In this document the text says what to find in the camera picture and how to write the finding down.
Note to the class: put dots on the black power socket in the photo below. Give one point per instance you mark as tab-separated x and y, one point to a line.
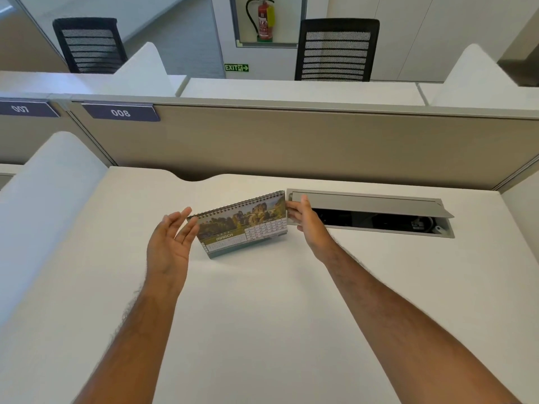
419	225

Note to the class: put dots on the navy desk number plate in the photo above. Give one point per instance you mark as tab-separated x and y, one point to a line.
121	113
23	109

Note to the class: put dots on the green exit sign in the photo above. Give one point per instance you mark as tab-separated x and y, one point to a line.
236	68

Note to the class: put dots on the person's right hand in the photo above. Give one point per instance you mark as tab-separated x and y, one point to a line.
313	231

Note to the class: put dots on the wide beige partition panel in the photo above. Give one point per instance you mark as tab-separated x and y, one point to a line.
316	143

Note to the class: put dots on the red fire extinguisher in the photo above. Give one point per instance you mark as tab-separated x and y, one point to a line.
263	20

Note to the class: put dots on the person's right forearm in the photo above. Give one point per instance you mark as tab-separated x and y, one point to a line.
404	332

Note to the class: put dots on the narrow beige partition panel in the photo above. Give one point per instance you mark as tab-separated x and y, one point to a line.
38	138

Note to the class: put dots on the black mesh office chair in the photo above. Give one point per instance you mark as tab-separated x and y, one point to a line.
337	25
88	25

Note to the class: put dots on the white pointed desk divider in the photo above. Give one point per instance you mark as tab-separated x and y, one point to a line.
476	79
145	73

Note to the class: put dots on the person's left forearm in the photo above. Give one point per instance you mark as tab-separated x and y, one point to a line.
134	345

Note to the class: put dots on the person's left hand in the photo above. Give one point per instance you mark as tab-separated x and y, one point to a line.
168	252

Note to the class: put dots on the white rounded side divider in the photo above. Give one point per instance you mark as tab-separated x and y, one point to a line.
524	218
46	206

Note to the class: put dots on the recessed fire extinguisher niche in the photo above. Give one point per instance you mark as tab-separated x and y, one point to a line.
290	20

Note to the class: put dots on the spiral-bound landscape desk calendar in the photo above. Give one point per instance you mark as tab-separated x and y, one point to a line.
244	225

